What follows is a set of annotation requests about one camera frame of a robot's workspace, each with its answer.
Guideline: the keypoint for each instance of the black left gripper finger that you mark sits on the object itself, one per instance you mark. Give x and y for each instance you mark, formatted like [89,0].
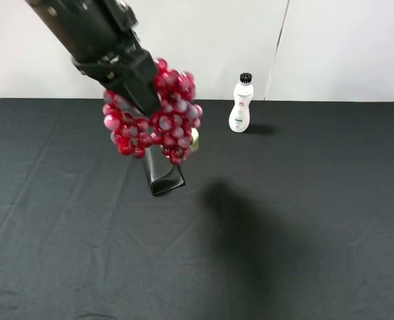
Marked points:
[137,87]

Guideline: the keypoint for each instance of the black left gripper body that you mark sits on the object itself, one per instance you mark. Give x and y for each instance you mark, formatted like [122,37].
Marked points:
[126,58]

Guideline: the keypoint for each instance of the red artificial grape bunch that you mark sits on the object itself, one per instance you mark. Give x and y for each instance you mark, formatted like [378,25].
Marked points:
[173,127]

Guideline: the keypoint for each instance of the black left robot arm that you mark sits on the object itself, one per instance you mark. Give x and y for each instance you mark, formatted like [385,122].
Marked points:
[99,36]

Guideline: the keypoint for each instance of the white bottle with black cap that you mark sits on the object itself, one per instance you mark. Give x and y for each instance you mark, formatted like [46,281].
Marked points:
[239,118]

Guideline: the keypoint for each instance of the black tablecloth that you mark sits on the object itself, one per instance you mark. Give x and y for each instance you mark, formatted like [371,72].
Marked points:
[293,219]

